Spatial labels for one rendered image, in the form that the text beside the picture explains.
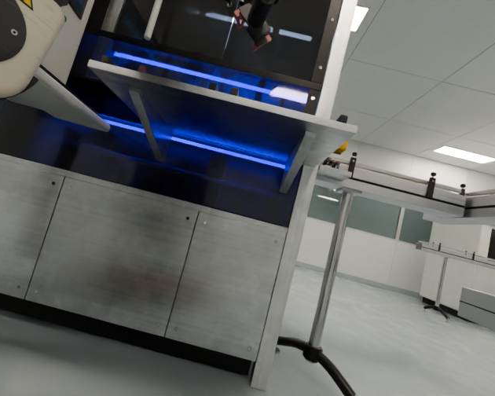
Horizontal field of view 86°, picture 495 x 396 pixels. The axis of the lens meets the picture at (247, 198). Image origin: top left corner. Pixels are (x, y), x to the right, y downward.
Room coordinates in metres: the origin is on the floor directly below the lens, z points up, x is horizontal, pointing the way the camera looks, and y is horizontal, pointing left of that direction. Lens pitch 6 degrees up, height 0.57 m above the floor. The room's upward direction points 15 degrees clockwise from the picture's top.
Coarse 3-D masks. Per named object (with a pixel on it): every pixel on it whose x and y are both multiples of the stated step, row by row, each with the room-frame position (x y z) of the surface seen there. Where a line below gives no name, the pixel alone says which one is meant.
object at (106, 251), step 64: (0, 192) 1.05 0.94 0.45; (64, 192) 1.05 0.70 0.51; (128, 192) 1.04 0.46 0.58; (0, 256) 1.05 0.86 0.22; (64, 256) 1.05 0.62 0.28; (128, 256) 1.04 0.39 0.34; (192, 256) 1.04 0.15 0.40; (256, 256) 1.03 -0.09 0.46; (128, 320) 1.04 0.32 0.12; (192, 320) 1.04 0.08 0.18; (256, 320) 1.03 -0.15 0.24
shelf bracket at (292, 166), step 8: (304, 136) 0.70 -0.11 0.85; (312, 136) 0.69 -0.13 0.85; (304, 144) 0.73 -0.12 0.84; (296, 152) 0.78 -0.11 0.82; (304, 152) 0.76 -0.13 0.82; (288, 160) 0.95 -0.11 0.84; (296, 160) 0.81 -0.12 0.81; (288, 168) 0.89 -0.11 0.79; (296, 168) 0.85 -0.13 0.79; (288, 176) 0.90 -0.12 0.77; (280, 184) 1.03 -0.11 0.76; (288, 184) 0.95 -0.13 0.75
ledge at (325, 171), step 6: (318, 168) 1.05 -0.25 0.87; (324, 168) 1.03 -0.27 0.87; (330, 168) 1.03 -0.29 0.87; (318, 174) 1.12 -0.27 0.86; (324, 174) 1.10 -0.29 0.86; (330, 174) 1.07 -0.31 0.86; (336, 174) 1.05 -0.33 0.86; (342, 174) 1.03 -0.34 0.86; (348, 174) 1.03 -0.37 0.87; (342, 180) 1.11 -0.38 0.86
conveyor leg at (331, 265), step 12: (348, 192) 1.17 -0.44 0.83; (360, 192) 1.15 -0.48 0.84; (348, 204) 1.17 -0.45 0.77; (348, 216) 1.18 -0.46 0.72; (336, 228) 1.18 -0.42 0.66; (336, 240) 1.17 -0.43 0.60; (336, 252) 1.17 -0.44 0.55; (336, 264) 1.17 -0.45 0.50; (324, 276) 1.19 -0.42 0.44; (324, 288) 1.18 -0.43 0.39; (324, 300) 1.17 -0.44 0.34; (324, 312) 1.17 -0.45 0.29; (312, 336) 1.18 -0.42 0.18
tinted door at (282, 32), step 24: (288, 0) 1.05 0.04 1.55; (312, 0) 1.04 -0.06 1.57; (288, 24) 1.05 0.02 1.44; (312, 24) 1.04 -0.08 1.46; (240, 48) 1.05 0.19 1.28; (264, 48) 1.05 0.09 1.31; (288, 48) 1.04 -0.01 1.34; (312, 48) 1.04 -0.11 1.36; (288, 72) 1.04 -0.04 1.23; (312, 72) 1.04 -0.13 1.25
